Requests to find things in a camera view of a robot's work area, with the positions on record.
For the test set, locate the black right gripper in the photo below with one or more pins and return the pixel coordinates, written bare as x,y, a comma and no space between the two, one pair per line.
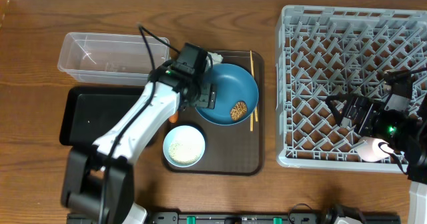
369,108

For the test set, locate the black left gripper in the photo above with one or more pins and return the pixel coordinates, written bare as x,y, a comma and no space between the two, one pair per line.
209,98

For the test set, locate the dark blue plate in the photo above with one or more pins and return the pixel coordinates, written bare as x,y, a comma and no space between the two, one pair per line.
233,84

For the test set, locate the brown round bread piece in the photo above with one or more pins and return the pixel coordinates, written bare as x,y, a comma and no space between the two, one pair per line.
238,111

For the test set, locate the light blue rice bowl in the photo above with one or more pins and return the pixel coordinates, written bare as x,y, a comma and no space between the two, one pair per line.
184,146

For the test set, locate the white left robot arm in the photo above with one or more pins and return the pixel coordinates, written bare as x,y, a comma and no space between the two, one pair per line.
99,181

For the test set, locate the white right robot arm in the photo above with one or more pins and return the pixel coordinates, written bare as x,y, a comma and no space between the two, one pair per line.
389,131

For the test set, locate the grey dishwasher rack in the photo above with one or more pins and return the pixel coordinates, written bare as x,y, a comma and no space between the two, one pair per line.
322,51

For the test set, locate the black waste tray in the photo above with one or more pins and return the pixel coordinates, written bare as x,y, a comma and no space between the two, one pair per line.
92,111

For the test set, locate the orange carrot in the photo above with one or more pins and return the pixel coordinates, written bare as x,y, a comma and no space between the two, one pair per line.
173,118

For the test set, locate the brown serving tray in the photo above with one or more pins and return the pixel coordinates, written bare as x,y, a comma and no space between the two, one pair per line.
231,149

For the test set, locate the wooden chopstick left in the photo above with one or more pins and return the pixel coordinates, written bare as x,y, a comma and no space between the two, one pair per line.
252,73

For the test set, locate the wooden chopstick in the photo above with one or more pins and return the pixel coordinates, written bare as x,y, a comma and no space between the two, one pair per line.
256,109
252,73

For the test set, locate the wooden chopstick right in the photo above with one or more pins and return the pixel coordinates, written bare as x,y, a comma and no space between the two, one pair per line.
256,109

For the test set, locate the clear plastic bin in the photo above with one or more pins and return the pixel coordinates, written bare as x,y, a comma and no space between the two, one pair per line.
111,59

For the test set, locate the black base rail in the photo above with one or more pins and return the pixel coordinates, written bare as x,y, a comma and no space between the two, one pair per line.
335,214

